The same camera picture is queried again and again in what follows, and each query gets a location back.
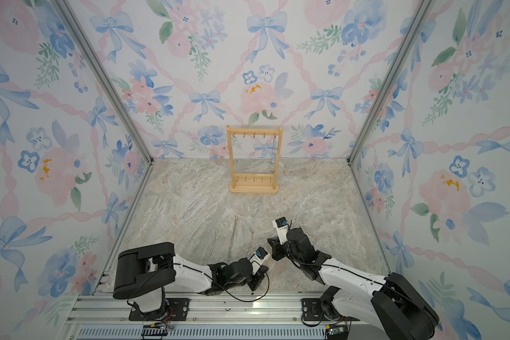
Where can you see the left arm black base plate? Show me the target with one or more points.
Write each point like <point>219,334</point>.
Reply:
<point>167,309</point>

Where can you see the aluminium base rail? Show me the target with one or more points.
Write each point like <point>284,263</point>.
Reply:
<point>241,316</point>

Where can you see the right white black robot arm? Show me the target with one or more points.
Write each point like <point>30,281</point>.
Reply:
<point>390,302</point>

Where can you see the right aluminium corner post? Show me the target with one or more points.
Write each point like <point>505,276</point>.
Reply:
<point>414,29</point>

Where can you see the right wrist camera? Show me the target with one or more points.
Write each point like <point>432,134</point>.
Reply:
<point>282,227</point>

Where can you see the left aluminium corner post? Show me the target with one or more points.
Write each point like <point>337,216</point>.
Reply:
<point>66,14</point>

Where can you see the wooden jewelry display stand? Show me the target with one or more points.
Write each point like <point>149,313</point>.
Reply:
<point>258,173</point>

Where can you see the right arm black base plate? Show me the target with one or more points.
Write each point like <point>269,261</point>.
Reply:
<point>313,314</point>

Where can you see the aluminium corner post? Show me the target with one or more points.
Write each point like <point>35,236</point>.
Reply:
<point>414,29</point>
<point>66,14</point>

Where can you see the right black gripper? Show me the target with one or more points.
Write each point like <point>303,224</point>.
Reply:
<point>275,246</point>

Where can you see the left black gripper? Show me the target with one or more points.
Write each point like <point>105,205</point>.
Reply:
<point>258,276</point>

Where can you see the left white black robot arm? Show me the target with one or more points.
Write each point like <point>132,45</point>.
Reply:
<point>143,273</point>

